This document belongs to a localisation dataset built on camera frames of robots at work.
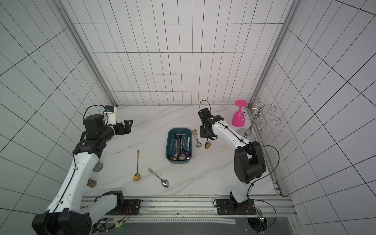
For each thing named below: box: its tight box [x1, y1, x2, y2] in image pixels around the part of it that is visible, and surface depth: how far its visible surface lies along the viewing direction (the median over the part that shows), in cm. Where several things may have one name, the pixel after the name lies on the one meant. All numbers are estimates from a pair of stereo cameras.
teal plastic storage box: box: [165, 127, 193, 164], surface depth 97 cm
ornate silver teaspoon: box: [191, 129, 202, 148], surface depth 103 cm
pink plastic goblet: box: [231, 99, 248, 128], surface depth 90 cm
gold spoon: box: [133, 149, 141, 182], surface depth 84 cm
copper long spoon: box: [204, 137, 212, 150], surface depth 87 cm
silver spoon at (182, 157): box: [178, 133, 187, 161], surface depth 91 cm
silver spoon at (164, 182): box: [147, 167, 170, 188], surface depth 83 cm
